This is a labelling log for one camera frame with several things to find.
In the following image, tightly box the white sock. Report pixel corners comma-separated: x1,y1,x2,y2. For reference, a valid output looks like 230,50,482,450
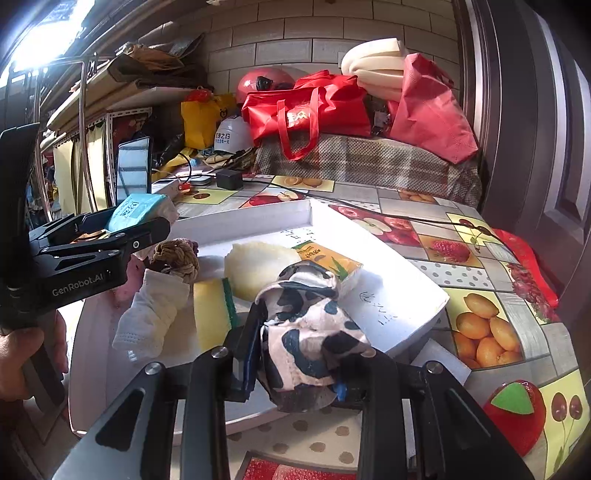
112,269,191,363

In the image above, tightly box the black charger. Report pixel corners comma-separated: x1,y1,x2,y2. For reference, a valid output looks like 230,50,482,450
217,169,245,190

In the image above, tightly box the yellow bag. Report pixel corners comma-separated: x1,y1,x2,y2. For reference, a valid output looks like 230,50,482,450
180,90,236,151

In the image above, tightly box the red printed shopping bag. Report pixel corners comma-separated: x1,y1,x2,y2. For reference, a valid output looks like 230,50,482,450
492,227,561,324

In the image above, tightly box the red helmet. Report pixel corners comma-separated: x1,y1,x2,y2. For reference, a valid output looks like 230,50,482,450
236,67,296,104

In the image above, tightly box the white cardboard box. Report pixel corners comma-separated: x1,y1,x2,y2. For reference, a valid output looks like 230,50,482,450
69,198,451,437

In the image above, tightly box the red plush apple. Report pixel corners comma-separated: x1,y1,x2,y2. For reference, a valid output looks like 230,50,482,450
482,379,548,457

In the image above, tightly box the white metal shelf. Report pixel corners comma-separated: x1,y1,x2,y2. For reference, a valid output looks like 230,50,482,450
39,104,155,213

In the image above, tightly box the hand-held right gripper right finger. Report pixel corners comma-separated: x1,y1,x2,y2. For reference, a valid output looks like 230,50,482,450
335,348,536,480

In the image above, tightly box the brown cardboard pile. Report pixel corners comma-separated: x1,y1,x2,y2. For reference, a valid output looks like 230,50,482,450
106,41,208,90

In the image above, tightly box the cream foam roll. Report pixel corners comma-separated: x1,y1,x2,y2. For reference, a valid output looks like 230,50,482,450
340,38,409,102

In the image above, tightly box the person's left hand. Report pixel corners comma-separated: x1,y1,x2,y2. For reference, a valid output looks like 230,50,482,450
0,309,70,402

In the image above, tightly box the blue tissue pack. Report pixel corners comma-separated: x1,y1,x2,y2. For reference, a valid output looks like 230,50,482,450
105,193,178,234

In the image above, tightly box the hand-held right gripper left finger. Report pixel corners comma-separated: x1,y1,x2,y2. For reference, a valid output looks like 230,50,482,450
53,300,271,480

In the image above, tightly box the dark brown door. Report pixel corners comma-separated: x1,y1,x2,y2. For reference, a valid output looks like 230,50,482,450
452,0,591,324

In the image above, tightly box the white helmet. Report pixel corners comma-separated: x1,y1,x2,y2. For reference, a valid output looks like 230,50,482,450
213,115,254,153

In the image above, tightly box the brown knotted rope toy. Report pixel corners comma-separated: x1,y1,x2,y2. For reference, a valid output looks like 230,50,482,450
148,237,200,284

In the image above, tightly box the yellow tissue pack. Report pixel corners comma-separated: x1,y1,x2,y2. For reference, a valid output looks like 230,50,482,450
292,241,364,282

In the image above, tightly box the glossy red tote bag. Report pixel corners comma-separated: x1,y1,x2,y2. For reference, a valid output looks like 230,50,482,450
241,70,372,161

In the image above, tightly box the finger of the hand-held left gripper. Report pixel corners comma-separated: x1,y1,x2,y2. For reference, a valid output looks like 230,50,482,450
28,208,122,247
34,216,174,278

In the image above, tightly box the green and yellow sponge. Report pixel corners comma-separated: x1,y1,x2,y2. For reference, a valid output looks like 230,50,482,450
193,277,241,352

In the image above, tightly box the plaid blanket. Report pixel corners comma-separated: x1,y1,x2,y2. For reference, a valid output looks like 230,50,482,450
253,134,483,208

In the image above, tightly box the pink-red nonwoven bag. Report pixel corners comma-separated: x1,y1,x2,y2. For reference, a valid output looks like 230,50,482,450
387,53,479,164

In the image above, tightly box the cream soft cloth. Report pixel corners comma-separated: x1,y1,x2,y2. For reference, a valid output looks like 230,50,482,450
225,241,301,303

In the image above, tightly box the cow print cloth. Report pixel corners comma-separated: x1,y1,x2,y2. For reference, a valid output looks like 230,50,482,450
255,261,377,413

